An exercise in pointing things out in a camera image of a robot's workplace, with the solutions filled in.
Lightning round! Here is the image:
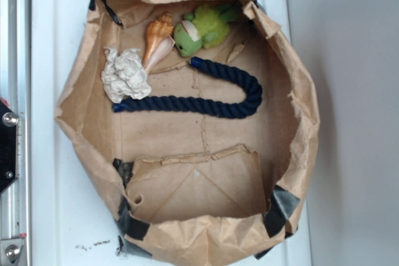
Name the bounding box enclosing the dark blue twisted rope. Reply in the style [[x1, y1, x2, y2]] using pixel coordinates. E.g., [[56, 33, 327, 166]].
[[112, 56, 263, 120]]

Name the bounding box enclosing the brown paper bag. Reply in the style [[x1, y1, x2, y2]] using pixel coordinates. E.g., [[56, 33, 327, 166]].
[[55, 0, 320, 265]]

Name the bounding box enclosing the crumpled white paper ball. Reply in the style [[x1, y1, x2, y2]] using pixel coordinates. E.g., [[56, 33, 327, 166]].
[[101, 47, 151, 103]]

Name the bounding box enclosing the orange conch seashell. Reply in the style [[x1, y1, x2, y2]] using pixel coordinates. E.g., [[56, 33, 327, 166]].
[[142, 12, 175, 75]]

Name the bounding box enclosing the green plush toy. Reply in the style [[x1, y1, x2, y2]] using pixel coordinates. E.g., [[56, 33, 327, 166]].
[[173, 2, 239, 57]]

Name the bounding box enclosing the white plastic tray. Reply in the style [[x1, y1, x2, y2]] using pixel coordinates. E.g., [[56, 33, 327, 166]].
[[30, 0, 312, 265]]

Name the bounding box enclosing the black bracket with bolts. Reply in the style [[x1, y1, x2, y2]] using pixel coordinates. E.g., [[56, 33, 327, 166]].
[[0, 97, 19, 195]]

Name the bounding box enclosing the aluminium frame rail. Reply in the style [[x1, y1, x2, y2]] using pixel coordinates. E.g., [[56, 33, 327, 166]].
[[1, 0, 32, 265]]

